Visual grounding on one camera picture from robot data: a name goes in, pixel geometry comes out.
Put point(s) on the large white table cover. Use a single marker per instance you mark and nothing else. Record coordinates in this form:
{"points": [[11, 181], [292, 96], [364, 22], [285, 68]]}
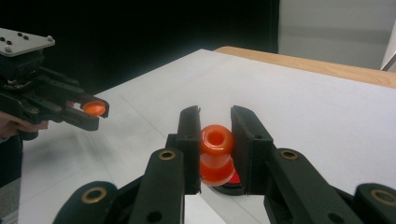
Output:
{"points": [[280, 99]]}

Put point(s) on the white panel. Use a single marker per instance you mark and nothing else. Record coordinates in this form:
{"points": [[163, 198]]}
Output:
{"points": [[327, 31]]}

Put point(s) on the dark curtain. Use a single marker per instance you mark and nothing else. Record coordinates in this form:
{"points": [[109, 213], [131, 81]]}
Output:
{"points": [[140, 31]]}

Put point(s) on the round red ink pad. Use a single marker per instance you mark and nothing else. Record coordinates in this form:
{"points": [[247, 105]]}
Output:
{"points": [[225, 190]]}

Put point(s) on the orange stamp cap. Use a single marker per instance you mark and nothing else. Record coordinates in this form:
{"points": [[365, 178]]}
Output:
{"points": [[93, 109]]}

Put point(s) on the white paper sheet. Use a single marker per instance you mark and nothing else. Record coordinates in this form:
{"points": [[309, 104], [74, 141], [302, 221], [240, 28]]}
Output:
{"points": [[199, 211]]}

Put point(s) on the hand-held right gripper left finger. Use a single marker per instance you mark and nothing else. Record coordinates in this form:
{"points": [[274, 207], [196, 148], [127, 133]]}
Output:
{"points": [[169, 180]]}

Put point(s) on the orange stamp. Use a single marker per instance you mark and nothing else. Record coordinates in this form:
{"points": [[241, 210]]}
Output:
{"points": [[214, 163]]}

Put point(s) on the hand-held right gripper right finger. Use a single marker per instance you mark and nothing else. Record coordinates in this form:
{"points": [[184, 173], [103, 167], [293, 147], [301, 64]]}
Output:
{"points": [[280, 186]]}

